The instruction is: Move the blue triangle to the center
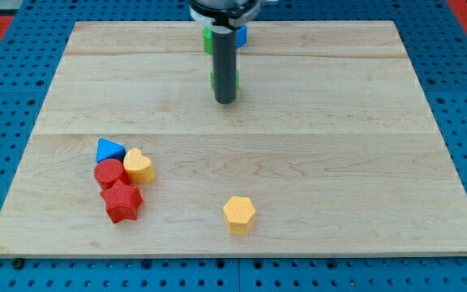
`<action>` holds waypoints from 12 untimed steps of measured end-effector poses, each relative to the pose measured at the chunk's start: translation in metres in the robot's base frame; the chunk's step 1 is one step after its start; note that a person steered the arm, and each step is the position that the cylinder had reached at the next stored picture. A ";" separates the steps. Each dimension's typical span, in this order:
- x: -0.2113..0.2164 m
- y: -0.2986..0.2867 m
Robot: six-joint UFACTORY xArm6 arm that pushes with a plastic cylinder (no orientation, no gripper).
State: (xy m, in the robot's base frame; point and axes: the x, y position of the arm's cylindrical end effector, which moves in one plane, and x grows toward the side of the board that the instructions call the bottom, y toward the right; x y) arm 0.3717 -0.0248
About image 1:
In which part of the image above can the green block lower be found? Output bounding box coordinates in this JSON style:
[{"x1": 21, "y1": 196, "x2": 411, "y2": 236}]
[{"x1": 210, "y1": 70, "x2": 240, "y2": 90}]

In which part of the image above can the blue block behind rod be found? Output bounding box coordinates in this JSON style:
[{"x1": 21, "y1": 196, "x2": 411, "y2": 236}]
[{"x1": 236, "y1": 24, "x2": 248, "y2": 49}]

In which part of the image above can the yellow heart block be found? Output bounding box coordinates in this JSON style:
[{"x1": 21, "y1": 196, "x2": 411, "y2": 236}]
[{"x1": 123, "y1": 148, "x2": 156, "y2": 184}]

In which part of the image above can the green block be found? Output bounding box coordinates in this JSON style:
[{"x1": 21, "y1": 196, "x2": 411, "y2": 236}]
[
  {"x1": 202, "y1": 27, "x2": 213, "y2": 54},
  {"x1": 210, "y1": 70, "x2": 240, "y2": 90}
]

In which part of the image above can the red cylinder block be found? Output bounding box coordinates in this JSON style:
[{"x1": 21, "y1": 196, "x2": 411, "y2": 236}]
[{"x1": 93, "y1": 158, "x2": 130, "y2": 190}]

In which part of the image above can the red star block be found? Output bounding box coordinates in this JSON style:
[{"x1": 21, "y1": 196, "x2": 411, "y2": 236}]
[{"x1": 100, "y1": 180, "x2": 144, "y2": 224}]

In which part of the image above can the blue triangle block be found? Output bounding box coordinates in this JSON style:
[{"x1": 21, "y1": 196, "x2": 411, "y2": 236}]
[{"x1": 96, "y1": 138, "x2": 126, "y2": 163}]

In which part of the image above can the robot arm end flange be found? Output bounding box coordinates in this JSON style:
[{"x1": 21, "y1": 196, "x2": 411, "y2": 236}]
[{"x1": 188, "y1": 0, "x2": 264, "y2": 30}]

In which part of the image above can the wooden board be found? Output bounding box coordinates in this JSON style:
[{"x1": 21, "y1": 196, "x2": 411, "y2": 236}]
[{"x1": 0, "y1": 21, "x2": 467, "y2": 259}]

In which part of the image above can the green block upper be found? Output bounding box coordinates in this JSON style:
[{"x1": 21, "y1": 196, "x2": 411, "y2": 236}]
[{"x1": 202, "y1": 27, "x2": 213, "y2": 54}]

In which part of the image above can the yellow hexagon block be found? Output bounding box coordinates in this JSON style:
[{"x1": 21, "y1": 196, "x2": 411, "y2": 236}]
[{"x1": 222, "y1": 196, "x2": 256, "y2": 235}]

